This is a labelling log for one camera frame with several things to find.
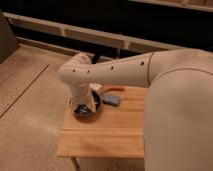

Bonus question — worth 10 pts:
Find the orange marker pen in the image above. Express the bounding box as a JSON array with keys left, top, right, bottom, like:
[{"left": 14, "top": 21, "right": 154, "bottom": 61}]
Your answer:
[{"left": 101, "top": 86, "right": 125, "bottom": 92}]

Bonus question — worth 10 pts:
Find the wooden table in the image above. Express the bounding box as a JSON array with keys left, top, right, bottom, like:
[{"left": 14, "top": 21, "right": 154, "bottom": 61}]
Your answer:
[{"left": 56, "top": 85, "right": 148, "bottom": 171}]

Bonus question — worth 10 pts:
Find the white shelf rail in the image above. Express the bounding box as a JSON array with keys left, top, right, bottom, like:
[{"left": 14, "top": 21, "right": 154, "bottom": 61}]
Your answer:
[{"left": 3, "top": 12, "right": 182, "bottom": 53}]

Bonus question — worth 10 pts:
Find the grey cabinet corner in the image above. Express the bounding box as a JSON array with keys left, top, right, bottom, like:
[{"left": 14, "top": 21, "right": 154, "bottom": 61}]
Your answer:
[{"left": 0, "top": 11, "right": 19, "bottom": 63}]

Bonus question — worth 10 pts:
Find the blue sponge block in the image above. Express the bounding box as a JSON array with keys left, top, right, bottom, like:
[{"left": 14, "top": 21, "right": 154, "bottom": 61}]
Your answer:
[{"left": 102, "top": 94, "right": 120, "bottom": 106}]

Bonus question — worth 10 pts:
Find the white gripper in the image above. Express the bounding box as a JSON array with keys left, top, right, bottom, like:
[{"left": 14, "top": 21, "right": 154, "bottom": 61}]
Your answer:
[{"left": 69, "top": 85, "right": 96, "bottom": 111}]

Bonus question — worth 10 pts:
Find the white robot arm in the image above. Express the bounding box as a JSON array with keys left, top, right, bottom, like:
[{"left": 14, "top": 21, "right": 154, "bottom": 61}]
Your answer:
[{"left": 58, "top": 49, "right": 213, "bottom": 171}]

